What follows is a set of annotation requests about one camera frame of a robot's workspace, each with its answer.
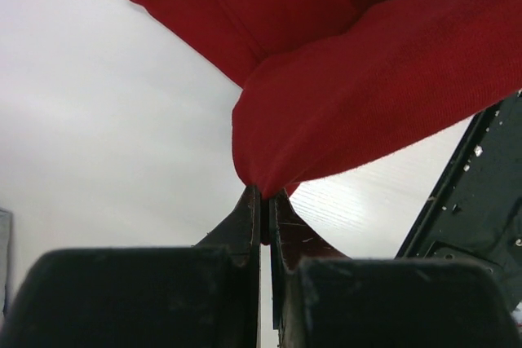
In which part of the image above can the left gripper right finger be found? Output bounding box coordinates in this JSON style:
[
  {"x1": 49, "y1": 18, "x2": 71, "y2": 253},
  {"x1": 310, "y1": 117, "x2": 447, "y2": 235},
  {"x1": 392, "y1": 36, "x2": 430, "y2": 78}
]
[{"x1": 268, "y1": 192, "x2": 521, "y2": 347}]

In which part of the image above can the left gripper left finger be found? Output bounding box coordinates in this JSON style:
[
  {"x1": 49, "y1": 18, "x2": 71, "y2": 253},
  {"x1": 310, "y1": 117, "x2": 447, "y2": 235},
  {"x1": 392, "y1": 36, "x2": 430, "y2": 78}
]
[{"x1": 1, "y1": 187, "x2": 261, "y2": 347}]

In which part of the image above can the dark red t-shirt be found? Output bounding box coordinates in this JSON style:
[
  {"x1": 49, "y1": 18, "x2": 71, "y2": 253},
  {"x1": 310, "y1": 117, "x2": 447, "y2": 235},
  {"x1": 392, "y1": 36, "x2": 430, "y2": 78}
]
[{"x1": 131, "y1": 0, "x2": 521, "y2": 197}]

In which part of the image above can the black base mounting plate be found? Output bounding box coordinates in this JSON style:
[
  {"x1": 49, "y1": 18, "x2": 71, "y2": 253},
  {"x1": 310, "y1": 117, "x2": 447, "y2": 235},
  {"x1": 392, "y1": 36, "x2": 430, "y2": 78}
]
[{"x1": 397, "y1": 92, "x2": 521, "y2": 323}]

